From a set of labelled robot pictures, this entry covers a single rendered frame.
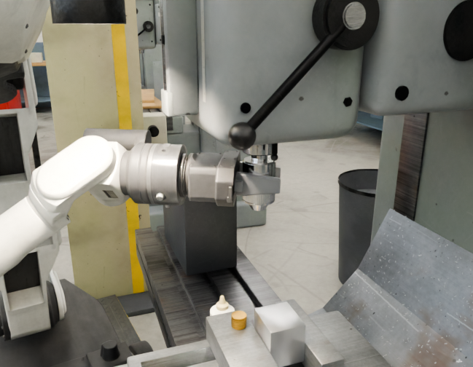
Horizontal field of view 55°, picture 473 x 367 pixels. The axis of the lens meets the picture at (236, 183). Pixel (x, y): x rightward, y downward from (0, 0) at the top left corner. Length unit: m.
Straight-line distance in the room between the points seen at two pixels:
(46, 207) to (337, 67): 0.41
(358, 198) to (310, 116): 1.99
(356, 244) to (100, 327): 1.57
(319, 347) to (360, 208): 1.91
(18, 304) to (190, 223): 0.58
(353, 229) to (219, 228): 1.68
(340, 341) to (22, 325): 0.93
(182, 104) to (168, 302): 0.49
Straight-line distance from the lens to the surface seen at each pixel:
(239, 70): 0.50
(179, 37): 0.56
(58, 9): 0.49
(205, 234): 1.00
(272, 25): 0.51
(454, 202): 0.88
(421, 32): 0.59
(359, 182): 2.90
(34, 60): 8.92
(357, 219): 2.57
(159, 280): 1.02
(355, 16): 0.52
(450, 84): 0.63
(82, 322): 1.57
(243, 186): 0.62
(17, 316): 1.40
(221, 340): 0.67
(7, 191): 1.16
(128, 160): 0.64
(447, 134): 0.88
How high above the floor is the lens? 1.44
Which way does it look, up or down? 19 degrees down
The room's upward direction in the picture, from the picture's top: straight up
